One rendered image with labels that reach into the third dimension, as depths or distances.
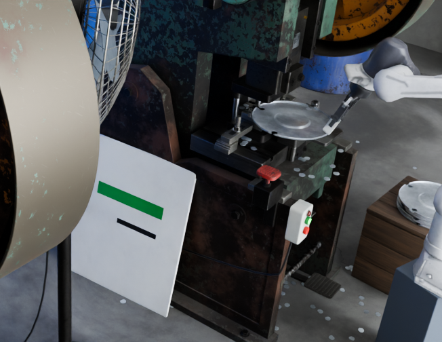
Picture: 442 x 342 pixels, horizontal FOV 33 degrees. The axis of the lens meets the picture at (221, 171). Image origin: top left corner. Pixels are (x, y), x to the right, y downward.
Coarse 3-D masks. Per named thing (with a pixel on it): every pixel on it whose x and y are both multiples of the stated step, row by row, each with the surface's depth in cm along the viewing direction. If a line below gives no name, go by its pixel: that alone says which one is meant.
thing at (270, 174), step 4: (260, 168) 235; (264, 168) 236; (268, 168) 236; (272, 168) 236; (256, 172) 235; (260, 172) 234; (264, 172) 234; (268, 172) 234; (272, 172) 234; (276, 172) 234; (280, 172) 235; (264, 176) 233; (268, 176) 232; (272, 176) 232; (276, 176) 233; (268, 180) 236; (272, 180) 233
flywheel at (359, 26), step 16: (352, 0) 272; (368, 0) 269; (384, 0) 265; (400, 0) 258; (336, 16) 278; (352, 16) 275; (368, 16) 267; (384, 16) 264; (336, 32) 277; (352, 32) 273; (368, 32) 269
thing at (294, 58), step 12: (300, 12) 246; (300, 24) 250; (300, 36) 253; (300, 48) 257; (252, 72) 255; (264, 72) 252; (276, 72) 250; (288, 72) 250; (300, 72) 257; (252, 84) 257; (264, 84) 254; (276, 84) 252; (288, 84) 252
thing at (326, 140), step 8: (336, 128) 261; (328, 136) 255; (336, 136) 256; (288, 144) 262; (296, 144) 260; (304, 144) 267; (320, 144) 252; (328, 144) 252; (288, 152) 263; (296, 152) 263; (304, 152) 270; (288, 160) 264
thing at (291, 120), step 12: (264, 108) 269; (276, 108) 270; (288, 108) 271; (300, 108) 272; (312, 108) 273; (264, 120) 260; (276, 120) 261; (288, 120) 261; (300, 120) 262; (312, 120) 264; (324, 120) 265; (288, 132) 254; (300, 132) 255; (312, 132) 256
